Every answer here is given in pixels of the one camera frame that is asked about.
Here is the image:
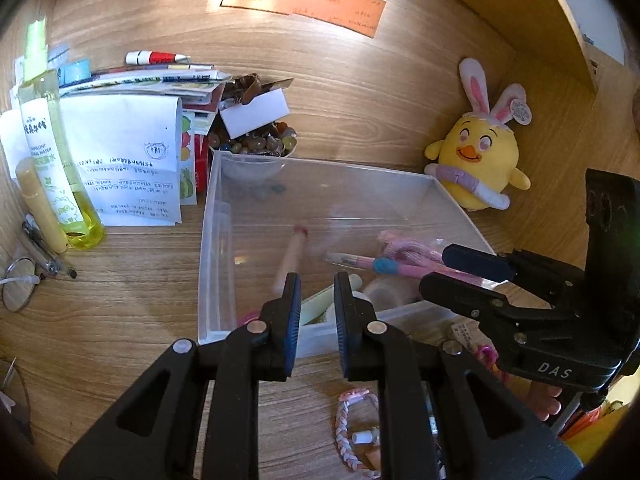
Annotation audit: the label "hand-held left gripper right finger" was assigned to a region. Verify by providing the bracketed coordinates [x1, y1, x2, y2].
[334, 272, 586, 480]

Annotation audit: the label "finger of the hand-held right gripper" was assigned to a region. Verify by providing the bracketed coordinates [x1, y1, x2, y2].
[442, 243, 517, 283]
[419, 271, 507, 322]

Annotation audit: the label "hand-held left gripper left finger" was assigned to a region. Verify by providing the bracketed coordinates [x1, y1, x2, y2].
[57, 272, 302, 480]

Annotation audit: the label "pink pen with blue grip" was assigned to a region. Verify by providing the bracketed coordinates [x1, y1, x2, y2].
[325, 252, 481, 282]

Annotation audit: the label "beige pen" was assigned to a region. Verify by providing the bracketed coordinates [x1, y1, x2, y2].
[274, 226, 309, 293]

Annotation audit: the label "clear plastic storage box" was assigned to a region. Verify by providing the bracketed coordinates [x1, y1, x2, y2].
[197, 150, 498, 360]

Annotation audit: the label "person's right hand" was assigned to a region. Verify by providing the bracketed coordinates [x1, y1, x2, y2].
[530, 382, 564, 423]

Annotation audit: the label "pale yellow eraser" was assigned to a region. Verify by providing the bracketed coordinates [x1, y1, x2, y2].
[299, 274, 362, 328]

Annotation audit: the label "clear tape roll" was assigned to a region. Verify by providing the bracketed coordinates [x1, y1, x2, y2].
[362, 275, 417, 312]

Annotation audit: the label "orange packet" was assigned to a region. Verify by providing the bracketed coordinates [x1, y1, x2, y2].
[560, 400, 632, 456]

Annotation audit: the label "yellow chick plush toy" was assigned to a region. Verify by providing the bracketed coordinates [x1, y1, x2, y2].
[424, 57, 533, 211]

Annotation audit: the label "bowl of coloured beads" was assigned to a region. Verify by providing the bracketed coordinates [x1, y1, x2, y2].
[207, 120, 299, 183]

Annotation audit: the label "red box with fruit stickers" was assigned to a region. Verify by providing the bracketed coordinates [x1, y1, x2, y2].
[180, 107, 214, 206]

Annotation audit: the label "white folded card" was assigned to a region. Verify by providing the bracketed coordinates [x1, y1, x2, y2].
[220, 87, 291, 138]

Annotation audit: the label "white handwritten paper sheet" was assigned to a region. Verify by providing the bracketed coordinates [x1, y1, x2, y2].
[60, 95, 185, 227]

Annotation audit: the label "metal drawing compass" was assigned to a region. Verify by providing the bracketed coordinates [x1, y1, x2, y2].
[21, 215, 78, 281]

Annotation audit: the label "stack of printed papers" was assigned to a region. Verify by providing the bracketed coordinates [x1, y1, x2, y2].
[60, 62, 233, 107]

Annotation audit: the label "beige stick tube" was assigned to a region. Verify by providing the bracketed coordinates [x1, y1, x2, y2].
[15, 156, 70, 254]

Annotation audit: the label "orange sticky note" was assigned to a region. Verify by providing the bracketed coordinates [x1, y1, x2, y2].
[220, 0, 388, 40]

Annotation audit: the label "red and white tube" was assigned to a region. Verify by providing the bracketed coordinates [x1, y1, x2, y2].
[125, 50, 192, 67]

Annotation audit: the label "yellow spray bottle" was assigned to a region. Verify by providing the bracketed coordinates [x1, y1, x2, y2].
[17, 20, 107, 251]

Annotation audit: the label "blue tape roll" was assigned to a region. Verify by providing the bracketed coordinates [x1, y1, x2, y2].
[57, 58, 92, 86]

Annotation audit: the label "pink cord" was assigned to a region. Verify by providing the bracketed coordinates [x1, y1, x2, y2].
[377, 230, 446, 264]

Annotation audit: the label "pink braided bracelet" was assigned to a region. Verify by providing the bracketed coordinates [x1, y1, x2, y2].
[334, 387, 382, 479]

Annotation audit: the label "wire frame eyeglasses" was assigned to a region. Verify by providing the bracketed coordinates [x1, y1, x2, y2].
[0, 257, 42, 313]

